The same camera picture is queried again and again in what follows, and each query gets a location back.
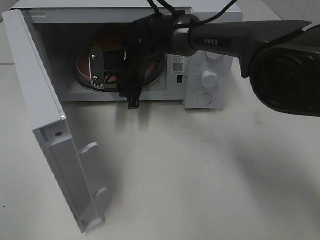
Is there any white warning label sticker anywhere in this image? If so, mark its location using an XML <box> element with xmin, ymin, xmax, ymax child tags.
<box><xmin>172</xmin><ymin>55</ymin><xmax>185</xmax><ymax>74</ymax></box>

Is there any glass microwave turntable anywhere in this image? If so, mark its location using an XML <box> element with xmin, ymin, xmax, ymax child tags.
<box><xmin>73</xmin><ymin>58</ymin><xmax>166</xmax><ymax>93</ymax></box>

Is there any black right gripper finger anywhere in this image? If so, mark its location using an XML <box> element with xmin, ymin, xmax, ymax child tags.
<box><xmin>126</xmin><ymin>90</ymin><xmax>142</xmax><ymax>110</ymax></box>

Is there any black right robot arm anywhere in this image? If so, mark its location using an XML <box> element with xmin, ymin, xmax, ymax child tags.
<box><xmin>117</xmin><ymin>10</ymin><xmax>320</xmax><ymax>117</ymax></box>

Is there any pink round plate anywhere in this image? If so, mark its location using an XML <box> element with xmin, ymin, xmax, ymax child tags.
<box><xmin>75</xmin><ymin>51</ymin><xmax>163</xmax><ymax>87</ymax></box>

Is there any white microwave oven body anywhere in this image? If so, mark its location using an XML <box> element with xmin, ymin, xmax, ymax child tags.
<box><xmin>3</xmin><ymin>0</ymin><xmax>233</xmax><ymax>113</ymax></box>

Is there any toy burger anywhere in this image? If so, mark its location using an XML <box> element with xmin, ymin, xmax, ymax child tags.
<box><xmin>88</xmin><ymin>23</ymin><xmax>128</xmax><ymax>54</ymax></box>

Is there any white microwave knob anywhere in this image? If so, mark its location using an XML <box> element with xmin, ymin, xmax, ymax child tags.
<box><xmin>200</xmin><ymin>70</ymin><xmax>219</xmax><ymax>89</ymax></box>
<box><xmin>205</xmin><ymin>51</ymin><xmax>223</xmax><ymax>60</ymax></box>

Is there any round white door button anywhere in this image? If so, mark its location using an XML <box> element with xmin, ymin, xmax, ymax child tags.
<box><xmin>197</xmin><ymin>93</ymin><xmax>213</xmax><ymax>106</ymax></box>

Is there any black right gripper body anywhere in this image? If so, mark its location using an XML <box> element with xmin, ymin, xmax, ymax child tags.
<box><xmin>117</xmin><ymin>45</ymin><xmax>165</xmax><ymax>98</ymax></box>

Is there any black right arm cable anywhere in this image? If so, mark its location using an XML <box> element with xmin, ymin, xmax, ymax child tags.
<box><xmin>147</xmin><ymin>0</ymin><xmax>238</xmax><ymax>26</ymax></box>

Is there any white microwave door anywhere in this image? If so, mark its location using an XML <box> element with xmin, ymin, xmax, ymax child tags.
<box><xmin>2</xmin><ymin>9</ymin><xmax>107</xmax><ymax>233</ymax></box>

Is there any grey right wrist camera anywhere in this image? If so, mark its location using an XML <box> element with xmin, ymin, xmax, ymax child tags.
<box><xmin>88</xmin><ymin>46</ymin><xmax>121</xmax><ymax>91</ymax></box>

